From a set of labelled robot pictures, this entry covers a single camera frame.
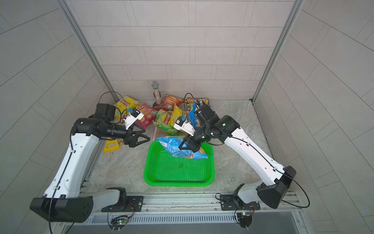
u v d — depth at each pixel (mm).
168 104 1024
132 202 716
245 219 678
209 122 497
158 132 922
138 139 570
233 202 642
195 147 536
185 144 597
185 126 559
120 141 910
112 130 541
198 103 1065
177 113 902
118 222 649
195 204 724
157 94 962
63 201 357
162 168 827
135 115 578
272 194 378
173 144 625
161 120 888
